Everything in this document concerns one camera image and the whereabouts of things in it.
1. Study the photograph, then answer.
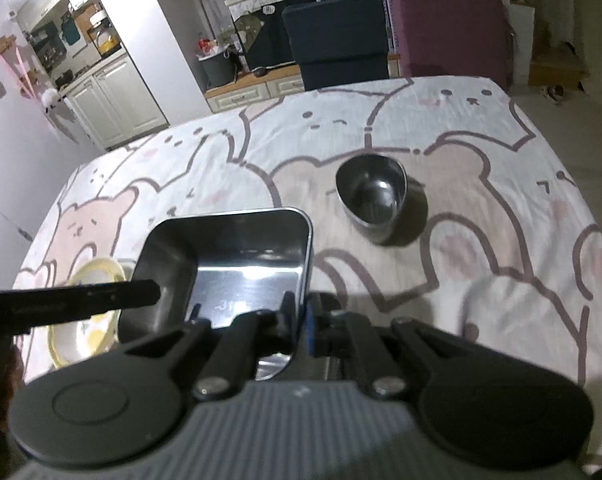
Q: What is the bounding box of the maroon cushioned chair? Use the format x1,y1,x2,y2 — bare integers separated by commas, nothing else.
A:
391,0,512,92

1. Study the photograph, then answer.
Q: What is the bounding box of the floral bowl with yellow rim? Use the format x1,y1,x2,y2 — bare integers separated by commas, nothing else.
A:
47,257,134,370

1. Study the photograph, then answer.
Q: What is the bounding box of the cardboard box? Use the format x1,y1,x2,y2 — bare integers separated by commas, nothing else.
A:
528,46,590,90

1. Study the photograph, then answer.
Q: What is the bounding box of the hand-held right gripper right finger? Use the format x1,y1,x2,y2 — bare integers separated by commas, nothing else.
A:
305,292,484,401

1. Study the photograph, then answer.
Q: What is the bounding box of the dark blue cushioned chair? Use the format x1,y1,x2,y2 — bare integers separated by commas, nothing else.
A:
282,0,390,92

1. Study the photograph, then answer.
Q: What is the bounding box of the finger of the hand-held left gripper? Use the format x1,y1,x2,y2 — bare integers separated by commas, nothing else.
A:
0,280,162,337

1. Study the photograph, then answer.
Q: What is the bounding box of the black printed cloth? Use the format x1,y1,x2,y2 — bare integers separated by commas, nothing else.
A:
231,2,302,72

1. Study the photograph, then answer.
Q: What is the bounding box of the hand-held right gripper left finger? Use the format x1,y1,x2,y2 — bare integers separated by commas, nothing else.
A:
123,292,304,402

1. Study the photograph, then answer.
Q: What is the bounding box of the dark plastic bin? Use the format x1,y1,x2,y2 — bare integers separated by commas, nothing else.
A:
198,52,238,89

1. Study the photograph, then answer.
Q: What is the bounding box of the wooden cabinet with white drawers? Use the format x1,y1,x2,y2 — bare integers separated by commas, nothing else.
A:
204,54,402,113

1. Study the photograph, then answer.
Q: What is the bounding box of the small rectangular steel container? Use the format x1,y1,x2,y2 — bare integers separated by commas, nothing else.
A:
117,207,315,382

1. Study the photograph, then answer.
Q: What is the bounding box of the round steel bowl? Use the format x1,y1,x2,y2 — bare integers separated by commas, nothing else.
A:
335,154,409,244

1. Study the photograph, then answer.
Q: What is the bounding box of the bear print tablecloth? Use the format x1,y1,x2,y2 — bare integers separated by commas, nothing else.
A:
13,75,602,393

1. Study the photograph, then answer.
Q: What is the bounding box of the white kitchen cabinet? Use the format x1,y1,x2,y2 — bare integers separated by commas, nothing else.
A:
61,54,170,150

